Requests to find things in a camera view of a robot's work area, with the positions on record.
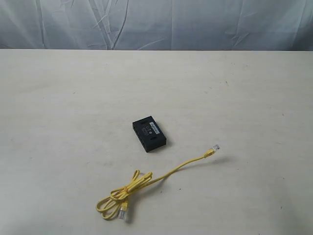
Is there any yellow ethernet cable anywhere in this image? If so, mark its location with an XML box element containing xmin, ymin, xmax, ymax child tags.
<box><xmin>95</xmin><ymin>144</ymin><xmax>221</xmax><ymax>220</ymax></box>

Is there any black network switch box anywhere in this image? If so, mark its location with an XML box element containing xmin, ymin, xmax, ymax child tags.
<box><xmin>132</xmin><ymin>116</ymin><xmax>167</xmax><ymax>153</ymax></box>

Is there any grey backdrop cloth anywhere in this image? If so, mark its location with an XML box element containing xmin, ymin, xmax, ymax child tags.
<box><xmin>0</xmin><ymin>0</ymin><xmax>313</xmax><ymax>51</ymax></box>

